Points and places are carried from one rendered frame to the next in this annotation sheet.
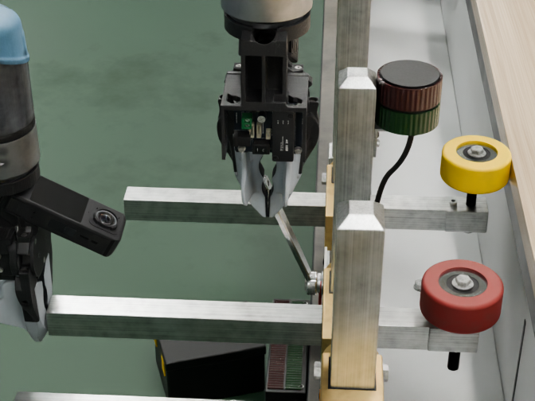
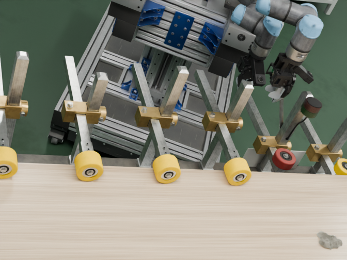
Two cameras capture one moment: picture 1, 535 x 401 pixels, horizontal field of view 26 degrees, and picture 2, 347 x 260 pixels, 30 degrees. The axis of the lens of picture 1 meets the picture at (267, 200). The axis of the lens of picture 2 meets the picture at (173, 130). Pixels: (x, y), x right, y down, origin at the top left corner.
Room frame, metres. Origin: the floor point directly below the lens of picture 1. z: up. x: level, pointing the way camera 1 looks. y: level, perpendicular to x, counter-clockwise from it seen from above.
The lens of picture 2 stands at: (-0.44, -1.50, 2.32)
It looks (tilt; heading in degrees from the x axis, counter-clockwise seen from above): 39 degrees down; 57
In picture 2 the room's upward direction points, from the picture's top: 24 degrees clockwise
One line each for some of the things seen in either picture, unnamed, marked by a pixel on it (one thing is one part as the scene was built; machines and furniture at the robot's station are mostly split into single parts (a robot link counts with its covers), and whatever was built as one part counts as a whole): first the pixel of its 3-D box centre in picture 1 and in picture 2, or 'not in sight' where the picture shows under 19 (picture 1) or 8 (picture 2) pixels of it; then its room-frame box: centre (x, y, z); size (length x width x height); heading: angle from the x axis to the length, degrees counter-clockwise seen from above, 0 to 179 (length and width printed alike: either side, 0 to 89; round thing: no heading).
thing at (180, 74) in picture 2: not in sight; (160, 122); (0.45, -0.05, 0.93); 0.04 x 0.04 x 0.48; 87
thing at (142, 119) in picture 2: not in sight; (156, 117); (0.43, -0.05, 0.95); 0.14 x 0.06 x 0.05; 177
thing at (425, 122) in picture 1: (407, 109); (309, 110); (0.95, -0.13, 1.08); 0.06 x 0.06 x 0.02
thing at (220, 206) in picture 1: (304, 210); (315, 144); (1.16, -0.05, 0.82); 0.44 x 0.03 x 0.04; 87
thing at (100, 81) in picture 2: not in sight; (85, 129); (0.20, -0.04, 0.87); 0.04 x 0.04 x 0.48; 87
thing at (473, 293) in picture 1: (458, 324); (279, 165); (0.90, -0.19, 0.85); 0.08 x 0.08 x 0.11
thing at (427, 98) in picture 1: (408, 85); (312, 104); (0.95, -0.13, 1.10); 0.06 x 0.06 x 0.02
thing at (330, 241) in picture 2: not in sight; (330, 239); (0.89, -0.56, 0.91); 0.09 x 0.07 x 0.02; 153
